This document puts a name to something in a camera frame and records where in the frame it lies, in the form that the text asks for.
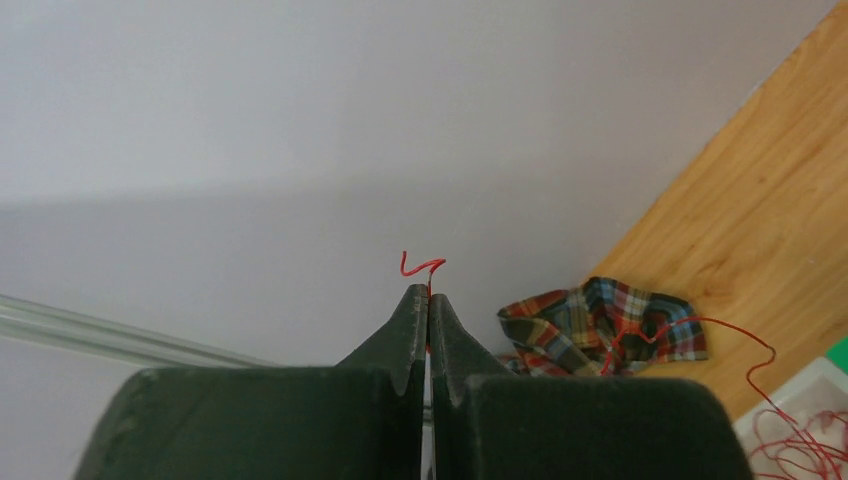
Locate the white plastic bin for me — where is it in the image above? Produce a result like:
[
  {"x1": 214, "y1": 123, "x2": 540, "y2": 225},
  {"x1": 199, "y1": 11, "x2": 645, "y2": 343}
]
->
[{"x1": 734, "y1": 358, "x2": 847, "y2": 479}]

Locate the plaid cloth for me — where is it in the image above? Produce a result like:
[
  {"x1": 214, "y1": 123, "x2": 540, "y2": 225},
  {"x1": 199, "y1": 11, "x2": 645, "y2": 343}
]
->
[{"x1": 497, "y1": 277, "x2": 708, "y2": 377}]

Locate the red cable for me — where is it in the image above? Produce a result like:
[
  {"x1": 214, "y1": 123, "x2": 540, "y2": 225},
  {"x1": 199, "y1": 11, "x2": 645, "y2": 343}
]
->
[{"x1": 399, "y1": 250, "x2": 848, "y2": 480}]

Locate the green plastic bin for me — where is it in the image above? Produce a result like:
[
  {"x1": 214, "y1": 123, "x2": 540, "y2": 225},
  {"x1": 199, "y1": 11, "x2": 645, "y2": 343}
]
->
[{"x1": 825, "y1": 337, "x2": 848, "y2": 374}]

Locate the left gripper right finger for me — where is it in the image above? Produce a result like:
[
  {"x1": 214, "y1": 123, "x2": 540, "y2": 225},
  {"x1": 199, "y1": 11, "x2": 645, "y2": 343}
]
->
[{"x1": 429, "y1": 294, "x2": 753, "y2": 479}]

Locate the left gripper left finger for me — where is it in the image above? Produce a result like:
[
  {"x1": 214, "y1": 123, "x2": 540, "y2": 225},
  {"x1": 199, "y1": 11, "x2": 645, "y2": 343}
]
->
[{"x1": 75, "y1": 285, "x2": 428, "y2": 479}]

